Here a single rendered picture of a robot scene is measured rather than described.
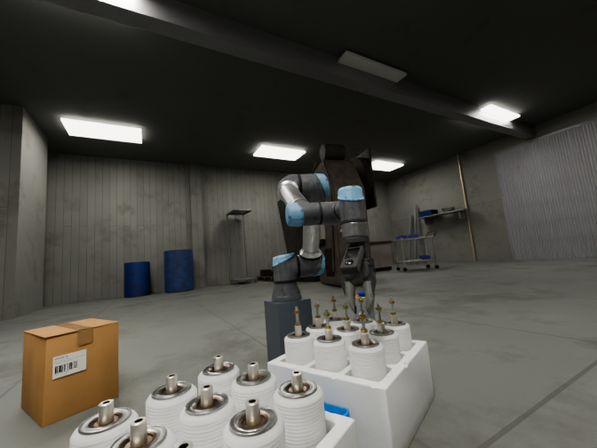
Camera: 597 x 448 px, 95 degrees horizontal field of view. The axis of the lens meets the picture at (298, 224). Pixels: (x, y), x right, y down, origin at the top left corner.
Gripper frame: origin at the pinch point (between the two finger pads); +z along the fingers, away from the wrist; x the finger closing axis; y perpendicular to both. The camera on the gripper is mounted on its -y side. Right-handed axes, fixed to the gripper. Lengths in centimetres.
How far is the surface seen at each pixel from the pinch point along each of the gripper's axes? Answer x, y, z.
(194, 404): 21.0, -39.7, 9.2
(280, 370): 26.6, -2.4, 17.8
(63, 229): 706, 207, -124
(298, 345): 21.1, 0.6, 11.1
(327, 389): 10.1, -5.3, 20.0
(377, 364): -3.4, -2.5, 13.3
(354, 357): 2.3, -3.4, 11.8
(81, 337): 106, -20, 7
